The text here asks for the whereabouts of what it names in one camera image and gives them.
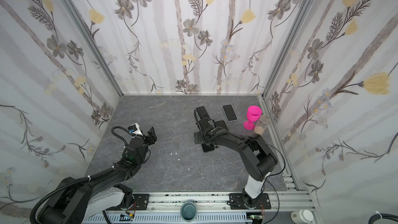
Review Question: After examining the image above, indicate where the light blue case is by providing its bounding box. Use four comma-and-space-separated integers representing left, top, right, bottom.
195, 106, 211, 121
222, 104, 238, 122

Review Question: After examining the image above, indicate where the black phone case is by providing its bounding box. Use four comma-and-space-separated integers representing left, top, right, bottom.
215, 120, 229, 131

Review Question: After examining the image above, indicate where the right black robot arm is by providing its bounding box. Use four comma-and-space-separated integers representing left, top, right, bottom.
194, 106, 279, 209

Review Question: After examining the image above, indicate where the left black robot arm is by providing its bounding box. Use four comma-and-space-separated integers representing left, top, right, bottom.
30, 127, 157, 224

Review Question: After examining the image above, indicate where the pink plastic goblet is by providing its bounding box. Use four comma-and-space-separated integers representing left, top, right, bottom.
244, 105, 262, 130

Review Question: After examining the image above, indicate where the clear jar with cork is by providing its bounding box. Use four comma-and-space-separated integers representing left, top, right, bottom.
254, 115, 272, 135

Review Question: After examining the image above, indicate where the teal round cup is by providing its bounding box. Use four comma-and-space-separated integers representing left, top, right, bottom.
180, 201, 198, 222

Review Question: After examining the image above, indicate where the white bottle bottom right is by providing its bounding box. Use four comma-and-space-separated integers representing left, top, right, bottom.
291, 209, 314, 224

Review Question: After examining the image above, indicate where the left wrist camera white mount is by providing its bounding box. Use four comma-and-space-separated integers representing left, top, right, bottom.
127, 123, 144, 138

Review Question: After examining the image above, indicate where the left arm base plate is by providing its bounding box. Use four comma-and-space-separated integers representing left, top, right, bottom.
126, 194, 149, 211

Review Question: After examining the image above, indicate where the aluminium front rail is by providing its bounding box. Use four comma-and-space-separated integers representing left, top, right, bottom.
90, 191, 315, 214

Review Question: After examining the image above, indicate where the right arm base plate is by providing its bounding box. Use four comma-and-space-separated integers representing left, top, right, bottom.
227, 193, 272, 210

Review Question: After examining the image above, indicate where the white slotted cable duct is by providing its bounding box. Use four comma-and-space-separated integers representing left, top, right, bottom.
82, 213, 252, 224

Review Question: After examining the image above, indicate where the black cable bottom right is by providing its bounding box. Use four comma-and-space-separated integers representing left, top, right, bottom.
368, 213, 398, 224

